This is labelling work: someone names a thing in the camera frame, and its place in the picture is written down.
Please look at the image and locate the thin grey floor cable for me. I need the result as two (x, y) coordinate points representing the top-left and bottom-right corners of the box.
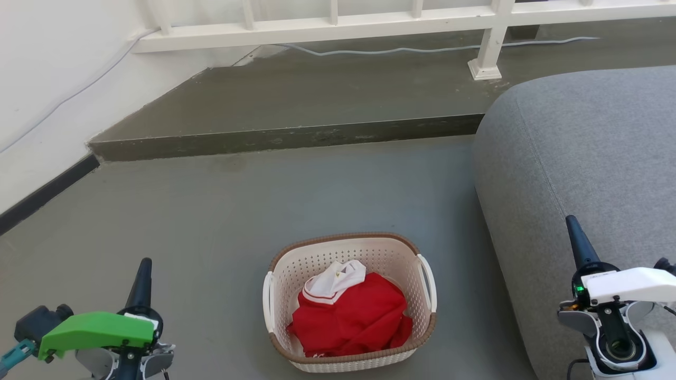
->
(0, 27), (602, 155)

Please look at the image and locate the grey fabric sofa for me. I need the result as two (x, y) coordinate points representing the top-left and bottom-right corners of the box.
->
(474, 66), (676, 380)

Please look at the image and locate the cream perforated plastic laundry basket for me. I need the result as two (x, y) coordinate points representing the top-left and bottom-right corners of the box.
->
(262, 232), (438, 373)

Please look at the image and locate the black wall baseboard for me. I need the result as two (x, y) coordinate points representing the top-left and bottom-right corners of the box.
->
(0, 154), (101, 235)

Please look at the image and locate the teal cable connector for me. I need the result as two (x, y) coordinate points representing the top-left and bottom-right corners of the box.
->
(0, 339), (36, 376)

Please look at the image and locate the raised grey concrete step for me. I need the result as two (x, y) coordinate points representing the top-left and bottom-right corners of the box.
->
(87, 18), (676, 162)

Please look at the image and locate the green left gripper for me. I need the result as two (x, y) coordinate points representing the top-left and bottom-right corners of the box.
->
(38, 257), (176, 380)

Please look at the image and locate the red shirt with white collar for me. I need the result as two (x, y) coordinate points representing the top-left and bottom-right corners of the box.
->
(287, 259), (414, 358)

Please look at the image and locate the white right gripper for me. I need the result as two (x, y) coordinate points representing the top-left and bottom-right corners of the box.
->
(558, 214), (676, 338)

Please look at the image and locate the white wooden railing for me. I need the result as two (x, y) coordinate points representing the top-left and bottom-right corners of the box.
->
(132, 0), (676, 81)

